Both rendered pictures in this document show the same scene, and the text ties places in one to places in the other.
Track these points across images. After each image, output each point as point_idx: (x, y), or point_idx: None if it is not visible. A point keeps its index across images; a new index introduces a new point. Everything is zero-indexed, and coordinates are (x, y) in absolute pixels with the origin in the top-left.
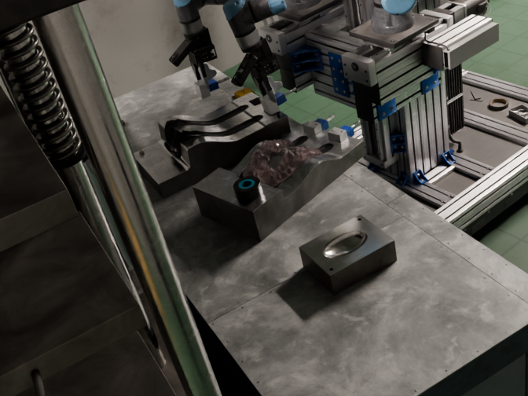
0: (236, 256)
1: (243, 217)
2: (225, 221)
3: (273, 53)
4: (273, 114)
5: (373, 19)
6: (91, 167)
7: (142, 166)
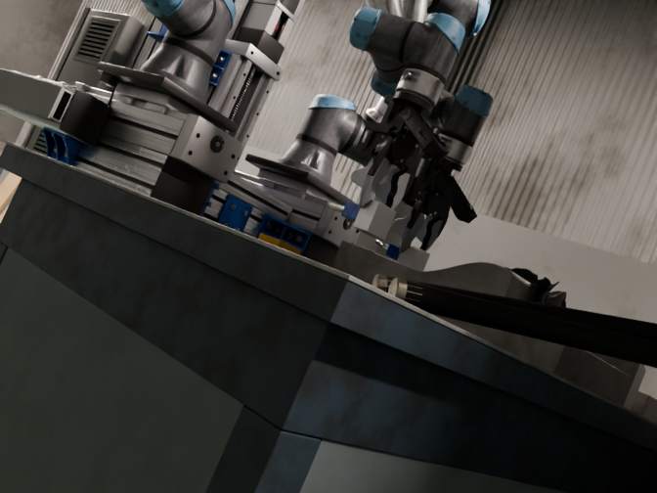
0: None
1: (638, 384)
2: (628, 404)
3: (174, 173)
4: None
5: (321, 164)
6: (597, 394)
7: (596, 357)
